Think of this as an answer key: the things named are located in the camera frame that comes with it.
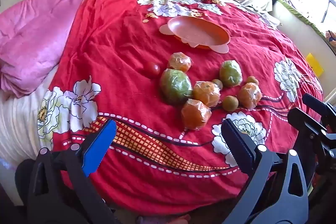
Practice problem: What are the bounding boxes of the pink quilt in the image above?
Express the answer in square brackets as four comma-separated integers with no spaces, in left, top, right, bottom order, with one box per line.
[0,0,161,98]

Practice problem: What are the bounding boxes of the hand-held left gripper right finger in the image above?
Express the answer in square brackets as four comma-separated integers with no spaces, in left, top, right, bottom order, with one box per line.
[220,118,309,224]

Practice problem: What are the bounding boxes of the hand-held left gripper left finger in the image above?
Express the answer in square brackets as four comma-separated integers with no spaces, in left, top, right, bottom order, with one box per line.
[26,119,117,224]

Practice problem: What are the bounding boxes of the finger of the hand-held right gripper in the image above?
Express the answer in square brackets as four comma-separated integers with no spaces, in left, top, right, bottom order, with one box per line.
[302,93,336,119]
[287,107,336,159]

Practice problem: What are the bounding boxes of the white patterned cloth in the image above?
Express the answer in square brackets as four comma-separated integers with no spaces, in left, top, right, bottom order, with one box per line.
[260,13,281,29]

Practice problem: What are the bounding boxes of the yellow paper bag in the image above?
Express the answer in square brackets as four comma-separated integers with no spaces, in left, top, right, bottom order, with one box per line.
[306,53,324,76]

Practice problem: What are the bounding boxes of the white fleece bed sheet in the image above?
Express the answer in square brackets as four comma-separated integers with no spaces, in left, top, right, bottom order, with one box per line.
[0,64,61,161]

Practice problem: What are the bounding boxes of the red tomato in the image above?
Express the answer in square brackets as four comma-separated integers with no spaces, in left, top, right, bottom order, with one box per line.
[145,61,161,77]

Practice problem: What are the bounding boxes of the plastic-wrapped orange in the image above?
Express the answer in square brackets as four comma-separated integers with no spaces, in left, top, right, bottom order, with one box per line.
[192,81,221,107]
[237,82,262,110]
[181,99,212,131]
[167,52,192,73]

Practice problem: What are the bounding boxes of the plastic-wrapped green citrus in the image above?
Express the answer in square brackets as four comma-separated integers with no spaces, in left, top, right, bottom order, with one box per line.
[160,69,193,105]
[219,59,242,87]

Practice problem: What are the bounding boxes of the green-edged window seat mat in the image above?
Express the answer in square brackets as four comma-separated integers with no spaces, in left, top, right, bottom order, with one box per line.
[273,0,336,51]

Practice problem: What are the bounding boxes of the orange and black cushion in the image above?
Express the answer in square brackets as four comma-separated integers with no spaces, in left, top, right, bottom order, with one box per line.
[325,31,336,48]

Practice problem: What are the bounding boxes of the red floral blanket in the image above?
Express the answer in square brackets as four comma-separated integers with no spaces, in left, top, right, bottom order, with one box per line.
[37,0,323,216]

